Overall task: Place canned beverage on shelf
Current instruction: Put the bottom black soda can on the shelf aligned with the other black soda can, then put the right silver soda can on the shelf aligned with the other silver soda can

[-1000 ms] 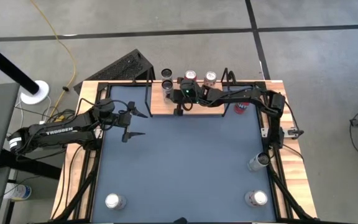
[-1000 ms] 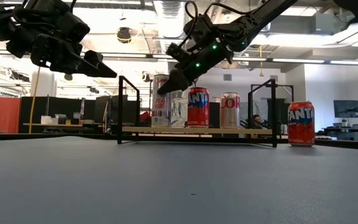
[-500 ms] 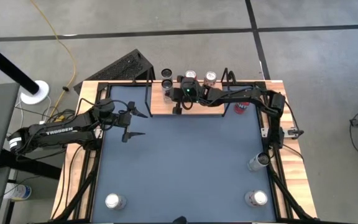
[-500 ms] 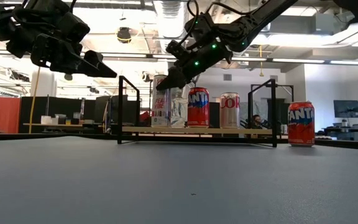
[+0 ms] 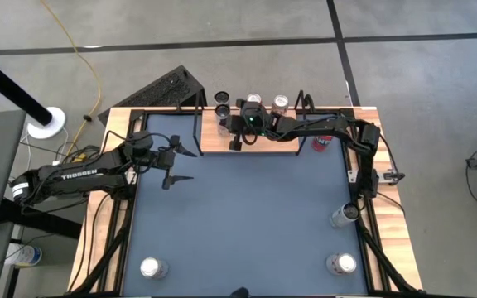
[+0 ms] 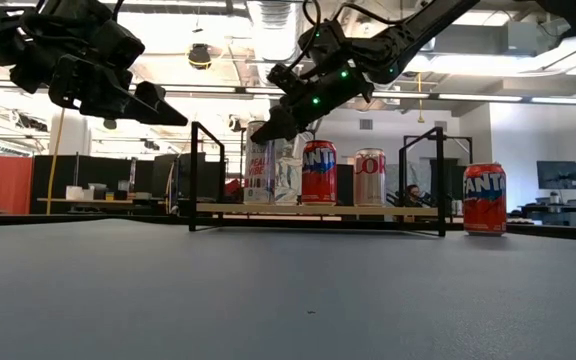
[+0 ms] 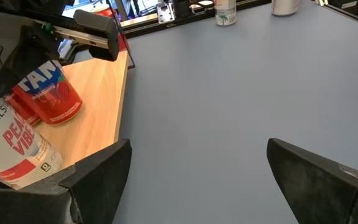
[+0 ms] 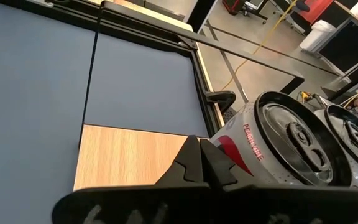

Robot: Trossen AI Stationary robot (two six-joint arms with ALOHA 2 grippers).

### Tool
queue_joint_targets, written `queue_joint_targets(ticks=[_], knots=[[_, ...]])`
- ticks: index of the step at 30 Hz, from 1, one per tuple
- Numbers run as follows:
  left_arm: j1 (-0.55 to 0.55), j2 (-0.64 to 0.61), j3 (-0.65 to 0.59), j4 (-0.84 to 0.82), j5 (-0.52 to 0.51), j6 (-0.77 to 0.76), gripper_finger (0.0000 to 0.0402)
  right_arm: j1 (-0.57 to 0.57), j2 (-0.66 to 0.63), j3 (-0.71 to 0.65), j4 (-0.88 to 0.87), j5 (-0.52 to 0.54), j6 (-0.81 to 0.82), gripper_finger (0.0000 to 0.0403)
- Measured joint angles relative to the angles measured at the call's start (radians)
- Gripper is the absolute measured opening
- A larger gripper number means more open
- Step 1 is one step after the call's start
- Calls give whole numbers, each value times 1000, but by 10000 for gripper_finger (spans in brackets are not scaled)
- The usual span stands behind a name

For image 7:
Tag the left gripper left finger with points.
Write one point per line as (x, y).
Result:
(89, 193)

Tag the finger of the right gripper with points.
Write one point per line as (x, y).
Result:
(8, 68)

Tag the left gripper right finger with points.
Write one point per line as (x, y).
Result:
(322, 193)

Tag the black can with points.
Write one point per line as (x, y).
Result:
(14, 146)

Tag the white Celsius can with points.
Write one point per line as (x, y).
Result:
(225, 15)

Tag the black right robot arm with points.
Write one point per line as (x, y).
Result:
(183, 7)

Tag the blue-grey table mat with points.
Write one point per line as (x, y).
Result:
(213, 109)

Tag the silver Diet Coke can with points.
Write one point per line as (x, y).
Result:
(284, 7)

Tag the black table frame rail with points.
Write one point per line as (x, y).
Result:
(148, 30)

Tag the wooden shelf with black frame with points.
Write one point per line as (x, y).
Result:
(98, 109)

